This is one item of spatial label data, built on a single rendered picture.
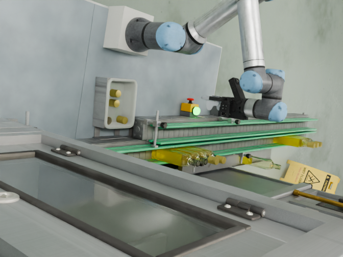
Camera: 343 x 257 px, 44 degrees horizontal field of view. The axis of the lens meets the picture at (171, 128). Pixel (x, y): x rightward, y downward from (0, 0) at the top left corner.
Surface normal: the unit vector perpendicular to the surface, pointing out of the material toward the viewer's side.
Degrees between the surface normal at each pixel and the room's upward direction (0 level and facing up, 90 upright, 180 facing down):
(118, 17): 90
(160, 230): 90
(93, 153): 90
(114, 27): 90
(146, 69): 0
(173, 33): 8
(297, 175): 77
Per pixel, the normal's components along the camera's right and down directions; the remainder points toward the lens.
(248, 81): -0.67, 0.03
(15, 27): 0.74, 0.16
